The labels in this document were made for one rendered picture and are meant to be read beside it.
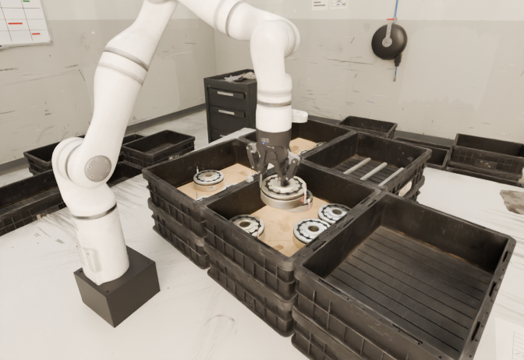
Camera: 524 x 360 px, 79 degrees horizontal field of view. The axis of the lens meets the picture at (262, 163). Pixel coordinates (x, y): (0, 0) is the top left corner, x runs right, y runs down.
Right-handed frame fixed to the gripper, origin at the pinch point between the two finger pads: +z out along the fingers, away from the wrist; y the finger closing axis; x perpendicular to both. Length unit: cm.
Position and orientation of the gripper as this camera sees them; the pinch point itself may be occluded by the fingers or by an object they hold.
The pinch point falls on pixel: (272, 183)
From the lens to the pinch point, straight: 74.3
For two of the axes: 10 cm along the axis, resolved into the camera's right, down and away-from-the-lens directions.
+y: 8.2, 2.6, -5.1
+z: -0.1, 8.9, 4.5
